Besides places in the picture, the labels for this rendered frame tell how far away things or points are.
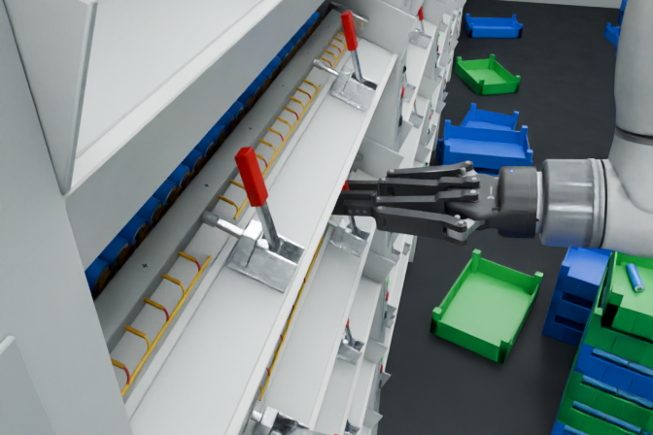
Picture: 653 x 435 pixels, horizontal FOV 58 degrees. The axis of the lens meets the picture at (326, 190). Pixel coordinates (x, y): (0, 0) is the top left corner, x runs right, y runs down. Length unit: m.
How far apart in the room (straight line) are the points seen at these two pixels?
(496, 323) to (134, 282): 1.43
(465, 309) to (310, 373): 1.17
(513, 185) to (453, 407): 0.95
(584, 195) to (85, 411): 0.51
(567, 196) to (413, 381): 0.99
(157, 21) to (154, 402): 0.19
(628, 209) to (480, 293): 1.19
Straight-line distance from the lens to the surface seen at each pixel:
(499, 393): 1.55
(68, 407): 0.17
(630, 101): 0.60
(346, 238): 0.69
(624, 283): 1.29
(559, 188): 0.61
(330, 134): 0.54
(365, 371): 1.07
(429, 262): 1.85
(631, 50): 0.60
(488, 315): 1.71
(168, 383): 0.33
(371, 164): 0.83
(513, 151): 2.31
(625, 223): 0.62
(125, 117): 0.18
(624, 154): 0.62
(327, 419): 0.78
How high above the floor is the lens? 1.19
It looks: 34 degrees down
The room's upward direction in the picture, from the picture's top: straight up
